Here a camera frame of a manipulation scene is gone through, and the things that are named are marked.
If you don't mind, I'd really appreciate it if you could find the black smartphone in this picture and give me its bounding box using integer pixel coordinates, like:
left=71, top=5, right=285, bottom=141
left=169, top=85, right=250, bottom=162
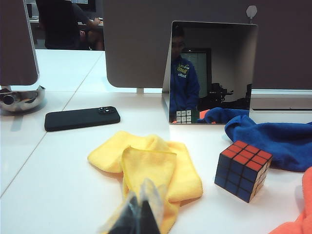
left=44, top=105, right=121, bottom=133

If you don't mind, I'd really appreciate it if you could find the blue microfiber rag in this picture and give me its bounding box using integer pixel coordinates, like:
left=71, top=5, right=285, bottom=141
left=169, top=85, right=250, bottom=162
left=224, top=115, right=312, bottom=173

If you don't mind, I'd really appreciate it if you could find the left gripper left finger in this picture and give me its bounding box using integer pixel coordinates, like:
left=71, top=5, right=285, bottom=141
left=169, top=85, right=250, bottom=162
left=98, top=191, right=141, bottom=234

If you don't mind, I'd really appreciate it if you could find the yellow microfiber rag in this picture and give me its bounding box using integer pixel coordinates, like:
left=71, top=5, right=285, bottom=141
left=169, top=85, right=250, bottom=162
left=87, top=131, right=203, bottom=234

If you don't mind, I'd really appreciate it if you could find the white hexagonal adhesive hook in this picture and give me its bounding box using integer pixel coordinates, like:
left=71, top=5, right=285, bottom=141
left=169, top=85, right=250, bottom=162
left=245, top=5, right=257, bottom=25

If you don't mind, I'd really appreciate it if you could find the Rubik's cube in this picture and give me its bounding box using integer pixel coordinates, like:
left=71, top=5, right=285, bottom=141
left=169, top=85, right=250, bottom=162
left=214, top=140, right=273, bottom=203

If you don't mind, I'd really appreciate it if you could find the grey desk cable tray lid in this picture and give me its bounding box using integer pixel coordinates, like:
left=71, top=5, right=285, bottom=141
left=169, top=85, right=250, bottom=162
left=251, top=98, right=312, bottom=113

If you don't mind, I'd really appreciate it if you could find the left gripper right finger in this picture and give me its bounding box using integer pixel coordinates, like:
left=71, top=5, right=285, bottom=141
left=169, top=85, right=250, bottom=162
left=139, top=177, right=167, bottom=234

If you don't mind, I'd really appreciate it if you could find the person in dark shirt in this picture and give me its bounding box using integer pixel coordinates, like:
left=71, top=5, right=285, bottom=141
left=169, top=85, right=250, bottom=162
left=35, top=0, right=105, bottom=51

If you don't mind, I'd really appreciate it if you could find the wide grey desk partition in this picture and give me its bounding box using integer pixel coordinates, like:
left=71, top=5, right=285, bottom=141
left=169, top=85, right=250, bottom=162
left=102, top=0, right=312, bottom=95

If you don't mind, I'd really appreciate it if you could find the orange microfiber rag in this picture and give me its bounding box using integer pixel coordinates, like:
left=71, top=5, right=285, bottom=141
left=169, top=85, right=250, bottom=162
left=264, top=165, right=312, bottom=234

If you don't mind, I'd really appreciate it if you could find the square standing mirror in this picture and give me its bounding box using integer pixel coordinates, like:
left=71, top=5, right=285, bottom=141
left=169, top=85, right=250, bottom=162
left=162, top=20, right=258, bottom=125

